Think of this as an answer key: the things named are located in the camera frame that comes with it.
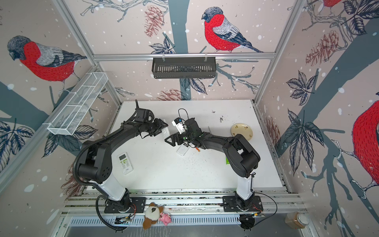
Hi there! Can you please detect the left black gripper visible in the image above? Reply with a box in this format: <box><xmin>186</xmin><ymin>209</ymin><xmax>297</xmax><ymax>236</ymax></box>
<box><xmin>144</xmin><ymin>118</ymin><xmax>169</xmax><ymax>136</ymax></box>

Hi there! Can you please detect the white red remote control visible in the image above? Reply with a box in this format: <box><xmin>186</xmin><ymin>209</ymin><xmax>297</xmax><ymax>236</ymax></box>
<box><xmin>177</xmin><ymin>144</ymin><xmax>190</xmax><ymax>157</ymax></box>

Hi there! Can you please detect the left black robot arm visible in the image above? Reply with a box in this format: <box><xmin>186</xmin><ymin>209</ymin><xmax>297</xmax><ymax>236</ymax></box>
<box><xmin>73</xmin><ymin>101</ymin><xmax>168</xmax><ymax>211</ymax></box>

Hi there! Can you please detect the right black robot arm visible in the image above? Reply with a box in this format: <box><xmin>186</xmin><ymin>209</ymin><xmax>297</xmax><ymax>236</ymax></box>
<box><xmin>165</xmin><ymin>118</ymin><xmax>261</xmax><ymax>211</ymax></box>

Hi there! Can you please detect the cream ceramic plate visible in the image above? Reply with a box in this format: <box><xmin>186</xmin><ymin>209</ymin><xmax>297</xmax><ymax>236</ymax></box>
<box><xmin>231</xmin><ymin>123</ymin><xmax>253</xmax><ymax>141</ymax></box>

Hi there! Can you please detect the brown white plush dog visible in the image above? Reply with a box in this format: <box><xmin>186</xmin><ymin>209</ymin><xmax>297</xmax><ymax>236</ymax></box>
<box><xmin>143</xmin><ymin>202</ymin><xmax>164</xmax><ymax>230</ymax></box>

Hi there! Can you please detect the pink plush toy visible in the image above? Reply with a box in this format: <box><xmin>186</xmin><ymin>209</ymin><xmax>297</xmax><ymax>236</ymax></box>
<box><xmin>159</xmin><ymin>213</ymin><xmax>172</xmax><ymax>226</ymax></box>

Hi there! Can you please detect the amber plastic jar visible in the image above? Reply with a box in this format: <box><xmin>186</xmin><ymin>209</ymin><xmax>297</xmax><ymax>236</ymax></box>
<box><xmin>285</xmin><ymin>212</ymin><xmax>310</xmax><ymax>229</ymax></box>

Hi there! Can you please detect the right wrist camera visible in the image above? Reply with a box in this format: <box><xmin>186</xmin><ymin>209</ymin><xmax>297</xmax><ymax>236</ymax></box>
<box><xmin>172</xmin><ymin>118</ymin><xmax>187</xmax><ymax>134</ymax></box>

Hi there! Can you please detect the black wire wall basket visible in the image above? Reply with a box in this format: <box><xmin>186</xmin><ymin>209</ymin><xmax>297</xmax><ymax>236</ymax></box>
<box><xmin>152</xmin><ymin>57</ymin><xmax>216</xmax><ymax>79</ymax></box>

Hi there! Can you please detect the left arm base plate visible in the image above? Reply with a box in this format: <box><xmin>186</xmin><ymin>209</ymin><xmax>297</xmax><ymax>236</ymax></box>
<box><xmin>104</xmin><ymin>197</ymin><xmax>146</xmax><ymax>214</ymax></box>

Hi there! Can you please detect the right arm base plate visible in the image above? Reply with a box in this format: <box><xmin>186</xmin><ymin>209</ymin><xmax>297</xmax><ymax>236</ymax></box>
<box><xmin>221</xmin><ymin>195</ymin><xmax>263</xmax><ymax>212</ymax></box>

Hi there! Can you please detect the white wire wall basket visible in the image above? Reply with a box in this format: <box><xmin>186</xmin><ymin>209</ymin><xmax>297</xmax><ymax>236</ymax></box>
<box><xmin>47</xmin><ymin>72</ymin><xmax>108</xmax><ymax>135</ymax></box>

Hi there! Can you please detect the black right base cable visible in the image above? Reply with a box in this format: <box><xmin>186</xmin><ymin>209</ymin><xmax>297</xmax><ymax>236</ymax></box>
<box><xmin>254</xmin><ymin>192</ymin><xmax>279</xmax><ymax>228</ymax></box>

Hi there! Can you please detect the black base cable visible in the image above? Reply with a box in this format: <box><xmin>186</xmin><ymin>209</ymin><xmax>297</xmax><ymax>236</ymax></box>
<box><xmin>254</xmin><ymin>192</ymin><xmax>279</xmax><ymax>228</ymax></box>
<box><xmin>95</xmin><ymin>194</ymin><xmax>132</xmax><ymax>232</ymax></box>

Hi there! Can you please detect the black left base cable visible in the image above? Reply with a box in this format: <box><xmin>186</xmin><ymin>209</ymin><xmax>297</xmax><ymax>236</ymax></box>
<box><xmin>95</xmin><ymin>194</ymin><xmax>132</xmax><ymax>232</ymax></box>

